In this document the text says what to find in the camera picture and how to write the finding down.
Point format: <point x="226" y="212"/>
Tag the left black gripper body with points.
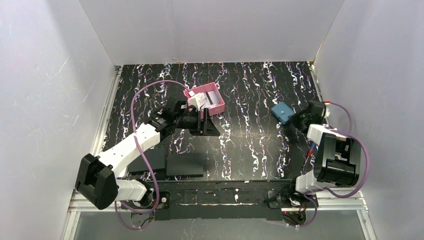
<point x="202" y="121"/>

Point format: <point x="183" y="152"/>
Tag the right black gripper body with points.
<point x="298" y="119"/>

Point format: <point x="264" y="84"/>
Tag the pink plastic tray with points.
<point x="196" y="97"/>

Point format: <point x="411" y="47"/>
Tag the blue leather card holder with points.
<point x="282" y="112"/>

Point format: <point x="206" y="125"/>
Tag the white striped card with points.
<point x="212" y="98"/>

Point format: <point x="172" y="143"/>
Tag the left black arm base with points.
<point x="149" y="201"/>

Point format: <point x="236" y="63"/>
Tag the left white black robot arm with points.
<point x="98" y="178"/>

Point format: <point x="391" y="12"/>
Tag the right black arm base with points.
<point x="278" y="199"/>

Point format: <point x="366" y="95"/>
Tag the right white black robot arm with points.
<point x="337" y="161"/>

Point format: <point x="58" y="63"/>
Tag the large black flat plate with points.
<point x="185" y="164"/>

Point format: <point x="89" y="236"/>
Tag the small black flat plate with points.
<point x="156" y="158"/>

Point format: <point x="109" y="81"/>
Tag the white rectangular device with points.
<point x="123" y="174"/>

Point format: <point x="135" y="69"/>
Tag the aluminium front rail frame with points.
<point x="222" y="214"/>

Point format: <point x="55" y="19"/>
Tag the aluminium left side rail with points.
<point x="106" y="112"/>

